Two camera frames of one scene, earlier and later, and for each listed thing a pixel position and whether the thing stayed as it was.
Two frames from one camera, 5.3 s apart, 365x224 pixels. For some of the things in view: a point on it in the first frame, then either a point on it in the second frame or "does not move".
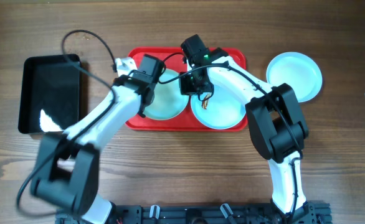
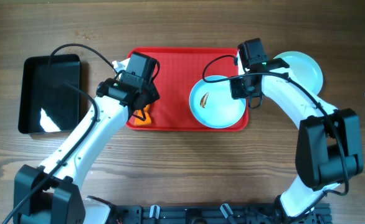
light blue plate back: (298, 70) does not move
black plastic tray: (50, 94) does not move
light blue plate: (225, 110) does not move
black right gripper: (186, 89) to (236, 92)
